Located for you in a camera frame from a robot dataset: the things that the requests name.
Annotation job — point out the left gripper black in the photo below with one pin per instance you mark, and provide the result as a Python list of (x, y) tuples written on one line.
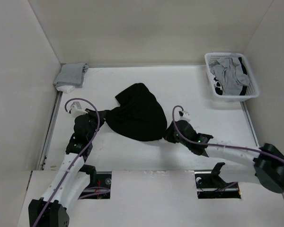
[(93, 114)]

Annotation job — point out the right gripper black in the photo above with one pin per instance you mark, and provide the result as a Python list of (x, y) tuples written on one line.
[(168, 134)]

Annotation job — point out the crumpled grey tank top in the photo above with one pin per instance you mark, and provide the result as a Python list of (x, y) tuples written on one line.
[(229, 73)]

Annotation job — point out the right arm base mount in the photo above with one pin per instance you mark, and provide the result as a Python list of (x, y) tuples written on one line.
[(210, 186)]

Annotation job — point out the white plastic laundry basket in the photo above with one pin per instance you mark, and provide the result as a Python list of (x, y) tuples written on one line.
[(230, 77)]

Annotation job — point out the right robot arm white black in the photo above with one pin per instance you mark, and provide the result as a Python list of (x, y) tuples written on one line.
[(263, 165)]

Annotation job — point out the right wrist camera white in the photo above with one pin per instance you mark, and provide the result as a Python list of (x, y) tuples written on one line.
[(184, 116)]

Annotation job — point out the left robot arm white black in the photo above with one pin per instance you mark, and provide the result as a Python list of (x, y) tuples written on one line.
[(74, 175)]

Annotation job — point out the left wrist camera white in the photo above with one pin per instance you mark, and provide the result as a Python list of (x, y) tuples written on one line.
[(75, 108)]

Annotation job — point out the folded grey tank top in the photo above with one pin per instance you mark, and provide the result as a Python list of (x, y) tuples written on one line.
[(71, 74)]

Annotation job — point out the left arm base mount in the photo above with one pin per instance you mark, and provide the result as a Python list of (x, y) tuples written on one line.
[(99, 187)]

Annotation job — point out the black white garment in basket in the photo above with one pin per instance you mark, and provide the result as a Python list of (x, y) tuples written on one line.
[(219, 86)]

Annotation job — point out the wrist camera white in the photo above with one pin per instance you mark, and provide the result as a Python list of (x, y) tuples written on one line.
[(75, 108), (184, 116)]

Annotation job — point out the black tank top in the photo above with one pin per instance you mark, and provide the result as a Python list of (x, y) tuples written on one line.
[(139, 117)]

